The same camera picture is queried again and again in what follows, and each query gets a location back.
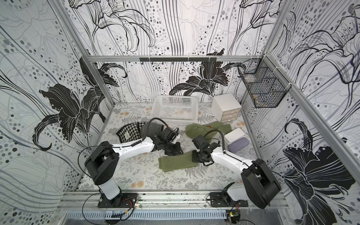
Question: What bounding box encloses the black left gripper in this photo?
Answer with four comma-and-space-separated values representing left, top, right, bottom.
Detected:
161, 138, 184, 156

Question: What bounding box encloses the green knitted scarf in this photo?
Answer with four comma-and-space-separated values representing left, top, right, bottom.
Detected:
185, 121, 232, 139
158, 151, 199, 173

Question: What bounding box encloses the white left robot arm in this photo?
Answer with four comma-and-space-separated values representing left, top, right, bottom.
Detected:
84, 127, 183, 200

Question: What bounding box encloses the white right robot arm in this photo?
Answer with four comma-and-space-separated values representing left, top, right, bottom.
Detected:
192, 136, 281, 209

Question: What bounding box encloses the black white patterned scarf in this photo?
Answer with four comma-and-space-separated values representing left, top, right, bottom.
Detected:
116, 122, 164, 143

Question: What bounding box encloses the white plastic laundry basket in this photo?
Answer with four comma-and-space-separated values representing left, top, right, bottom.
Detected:
150, 95, 199, 125

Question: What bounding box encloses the lavender flat pad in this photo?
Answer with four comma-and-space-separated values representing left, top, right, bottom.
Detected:
228, 137, 250, 153

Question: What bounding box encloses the white rectangular box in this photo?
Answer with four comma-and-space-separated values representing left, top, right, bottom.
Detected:
224, 128, 245, 143

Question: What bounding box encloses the white mini drawer cabinet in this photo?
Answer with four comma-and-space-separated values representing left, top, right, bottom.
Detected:
211, 93, 242, 123

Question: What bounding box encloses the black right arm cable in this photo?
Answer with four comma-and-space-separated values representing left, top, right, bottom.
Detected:
203, 129, 227, 154

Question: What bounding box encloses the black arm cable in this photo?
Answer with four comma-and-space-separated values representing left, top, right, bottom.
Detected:
203, 129, 227, 154
142, 117, 169, 141

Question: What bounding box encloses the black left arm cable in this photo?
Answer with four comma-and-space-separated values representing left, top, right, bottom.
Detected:
142, 117, 169, 141

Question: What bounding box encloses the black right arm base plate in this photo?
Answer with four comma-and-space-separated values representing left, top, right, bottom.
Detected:
209, 192, 248, 208

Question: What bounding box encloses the white slotted cable duct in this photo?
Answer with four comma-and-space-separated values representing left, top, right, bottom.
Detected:
65, 210, 227, 220

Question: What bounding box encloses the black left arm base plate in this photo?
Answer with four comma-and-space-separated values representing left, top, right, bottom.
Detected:
97, 193, 138, 209

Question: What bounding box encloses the black wall hook rail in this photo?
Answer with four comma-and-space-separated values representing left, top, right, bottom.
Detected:
139, 57, 217, 62

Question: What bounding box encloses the black wire wall basket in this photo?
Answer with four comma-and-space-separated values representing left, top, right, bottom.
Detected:
237, 57, 289, 108

